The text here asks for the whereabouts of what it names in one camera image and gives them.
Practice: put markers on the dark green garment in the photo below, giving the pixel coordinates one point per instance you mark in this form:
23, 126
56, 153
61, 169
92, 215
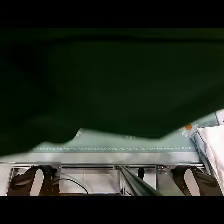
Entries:
110, 86

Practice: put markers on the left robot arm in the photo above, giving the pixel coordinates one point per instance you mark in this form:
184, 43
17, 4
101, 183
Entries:
23, 183

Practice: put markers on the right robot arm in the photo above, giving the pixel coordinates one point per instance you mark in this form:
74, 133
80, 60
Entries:
206, 185

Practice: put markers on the white garment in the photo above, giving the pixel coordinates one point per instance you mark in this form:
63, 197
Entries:
213, 146

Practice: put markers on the silver frame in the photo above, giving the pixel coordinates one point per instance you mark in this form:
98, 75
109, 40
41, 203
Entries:
100, 158

